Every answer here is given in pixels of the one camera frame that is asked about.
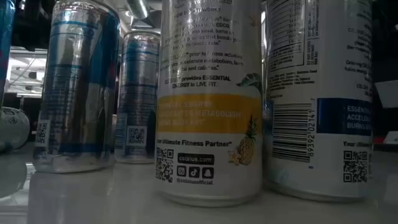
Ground silver blue Red Bull can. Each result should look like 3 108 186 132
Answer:
32 0 121 174
0 0 16 105
113 29 162 165

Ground tall silver Red Bull can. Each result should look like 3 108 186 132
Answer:
0 106 31 154

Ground white Celsius can pineapple print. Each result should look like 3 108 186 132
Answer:
154 0 264 208

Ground white paper sheet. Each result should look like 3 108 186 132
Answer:
374 80 398 109

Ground white Celsius can blue band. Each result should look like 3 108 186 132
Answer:
262 0 374 203

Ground small white box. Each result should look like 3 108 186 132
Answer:
382 130 398 144

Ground silver ceiling duct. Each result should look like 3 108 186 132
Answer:
126 0 150 20

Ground grey metal rack beams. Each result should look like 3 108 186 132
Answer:
6 46 48 98

